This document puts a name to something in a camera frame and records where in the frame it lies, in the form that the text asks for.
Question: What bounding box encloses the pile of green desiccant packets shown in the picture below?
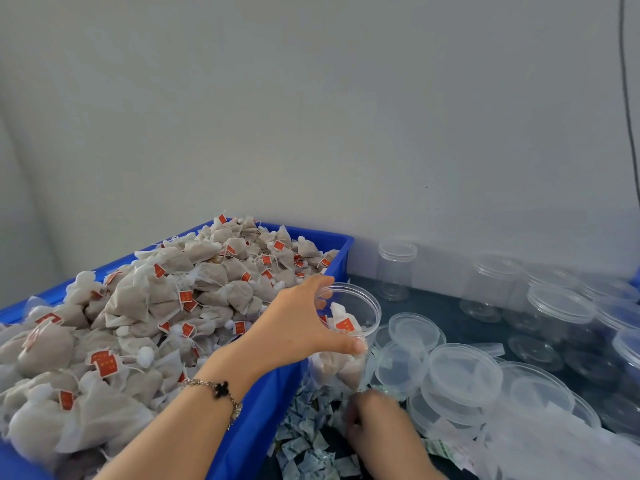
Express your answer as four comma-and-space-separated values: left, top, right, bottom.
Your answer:
268, 379, 366, 480

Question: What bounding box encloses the pile of tea bags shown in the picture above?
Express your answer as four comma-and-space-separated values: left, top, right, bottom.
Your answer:
0, 215, 341, 471

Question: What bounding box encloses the person's right hand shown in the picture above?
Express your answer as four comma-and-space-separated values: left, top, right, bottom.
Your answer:
345, 387, 448, 480

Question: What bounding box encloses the person's left forearm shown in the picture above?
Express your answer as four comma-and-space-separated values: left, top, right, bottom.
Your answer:
95, 363, 266, 480

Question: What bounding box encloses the black cable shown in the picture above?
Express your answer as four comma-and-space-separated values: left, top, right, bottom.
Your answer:
620, 0, 640, 156

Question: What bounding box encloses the blue plastic tray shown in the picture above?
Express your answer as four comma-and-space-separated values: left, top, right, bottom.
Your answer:
0, 223, 356, 480

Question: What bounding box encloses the group of lidded jars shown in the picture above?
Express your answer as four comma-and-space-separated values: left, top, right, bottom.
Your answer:
375, 239, 640, 396

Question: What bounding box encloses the pile of white label papers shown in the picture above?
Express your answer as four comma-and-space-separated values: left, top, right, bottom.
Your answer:
420, 395, 640, 480

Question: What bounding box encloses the thin beaded bracelet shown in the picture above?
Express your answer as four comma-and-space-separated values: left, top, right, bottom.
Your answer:
183, 377, 244, 431

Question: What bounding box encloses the person's left hand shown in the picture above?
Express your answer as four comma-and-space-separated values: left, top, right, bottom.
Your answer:
225, 275, 369, 393

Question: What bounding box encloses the clear plastic jar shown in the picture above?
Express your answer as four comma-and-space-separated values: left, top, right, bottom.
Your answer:
310, 283, 383, 391

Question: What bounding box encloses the white mesh tea bag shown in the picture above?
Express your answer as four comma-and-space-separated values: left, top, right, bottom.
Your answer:
318, 303, 373, 388

